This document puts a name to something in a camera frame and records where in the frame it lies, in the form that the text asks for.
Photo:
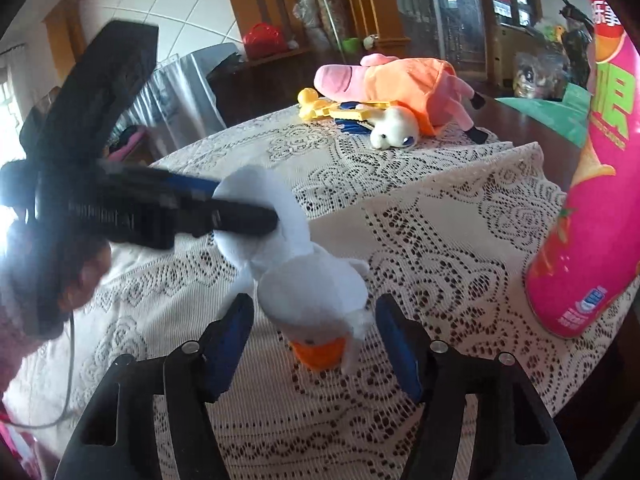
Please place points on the white lace tablecloth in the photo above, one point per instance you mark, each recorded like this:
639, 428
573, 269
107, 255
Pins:
450, 220

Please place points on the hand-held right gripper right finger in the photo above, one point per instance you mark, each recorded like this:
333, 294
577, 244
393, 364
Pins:
400, 350

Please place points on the person's left hand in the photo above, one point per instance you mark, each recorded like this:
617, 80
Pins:
85, 280

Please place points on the green mat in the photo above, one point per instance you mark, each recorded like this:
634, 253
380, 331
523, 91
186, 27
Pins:
545, 112

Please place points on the small white plush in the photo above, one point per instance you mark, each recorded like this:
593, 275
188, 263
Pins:
395, 127

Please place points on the pink pig plush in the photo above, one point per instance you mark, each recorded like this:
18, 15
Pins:
400, 85

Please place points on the dark toy figure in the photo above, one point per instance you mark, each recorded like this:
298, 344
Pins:
577, 40

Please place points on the dark wooden cabinet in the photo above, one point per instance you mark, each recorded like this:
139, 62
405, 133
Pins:
260, 85

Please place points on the yellow plastic toy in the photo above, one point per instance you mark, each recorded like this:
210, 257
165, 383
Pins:
320, 105

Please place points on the glass door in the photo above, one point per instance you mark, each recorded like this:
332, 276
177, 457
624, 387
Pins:
440, 15

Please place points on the blue plastic toy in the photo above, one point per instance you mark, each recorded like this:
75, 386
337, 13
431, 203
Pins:
350, 125

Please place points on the green cup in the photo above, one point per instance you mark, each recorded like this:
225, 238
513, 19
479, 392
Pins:
351, 45

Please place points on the pink chips can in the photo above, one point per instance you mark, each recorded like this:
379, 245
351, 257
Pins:
590, 240

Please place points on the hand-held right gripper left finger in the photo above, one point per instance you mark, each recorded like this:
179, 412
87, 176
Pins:
232, 345

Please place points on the person's left forearm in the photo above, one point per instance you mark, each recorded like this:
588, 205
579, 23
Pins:
17, 350

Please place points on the white goose plush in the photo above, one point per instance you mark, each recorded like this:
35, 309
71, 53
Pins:
310, 300

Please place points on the red bag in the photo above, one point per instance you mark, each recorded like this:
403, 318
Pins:
265, 40

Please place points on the broom stick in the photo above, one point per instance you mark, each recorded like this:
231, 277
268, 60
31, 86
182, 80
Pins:
332, 20

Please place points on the plastic bag of toys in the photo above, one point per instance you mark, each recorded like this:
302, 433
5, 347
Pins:
540, 75

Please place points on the pink cushion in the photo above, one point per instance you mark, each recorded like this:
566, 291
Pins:
127, 142

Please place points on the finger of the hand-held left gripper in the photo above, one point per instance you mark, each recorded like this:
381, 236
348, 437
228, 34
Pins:
192, 186
240, 217

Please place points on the small white figurine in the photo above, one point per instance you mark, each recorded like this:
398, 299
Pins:
370, 41

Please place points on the wooden shelf cabinet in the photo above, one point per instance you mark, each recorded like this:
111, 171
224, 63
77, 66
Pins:
512, 5

